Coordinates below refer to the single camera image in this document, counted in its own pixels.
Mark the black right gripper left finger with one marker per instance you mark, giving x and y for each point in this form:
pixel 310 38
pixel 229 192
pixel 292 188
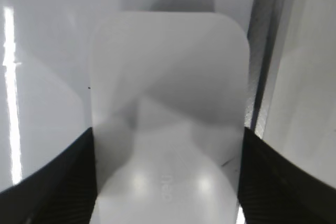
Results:
pixel 63 191

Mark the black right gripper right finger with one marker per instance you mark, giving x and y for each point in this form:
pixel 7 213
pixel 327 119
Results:
pixel 274 190

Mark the white rectangular board eraser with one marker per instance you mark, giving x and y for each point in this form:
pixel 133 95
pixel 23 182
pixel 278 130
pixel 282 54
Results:
pixel 168 96

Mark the white board with grey frame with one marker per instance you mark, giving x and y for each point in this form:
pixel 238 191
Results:
pixel 45 100

